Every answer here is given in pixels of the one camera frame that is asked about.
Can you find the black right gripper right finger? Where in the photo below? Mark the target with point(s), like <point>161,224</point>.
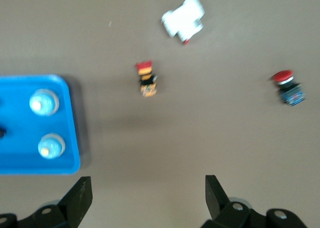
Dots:
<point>237,218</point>

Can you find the blue dome bell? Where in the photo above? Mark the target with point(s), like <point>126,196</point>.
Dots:
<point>51,146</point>
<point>44,102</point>

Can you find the red yellow button orange body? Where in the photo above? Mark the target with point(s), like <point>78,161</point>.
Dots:
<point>147,80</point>

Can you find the red emergency button blue body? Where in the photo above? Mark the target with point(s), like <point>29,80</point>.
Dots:
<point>290,90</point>

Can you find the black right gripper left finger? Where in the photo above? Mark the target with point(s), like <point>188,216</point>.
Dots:
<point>50,216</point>

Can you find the blue plastic tray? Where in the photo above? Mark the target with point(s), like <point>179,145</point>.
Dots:
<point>22,163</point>

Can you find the white circuit breaker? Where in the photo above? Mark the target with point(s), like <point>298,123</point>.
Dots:
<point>183,18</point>

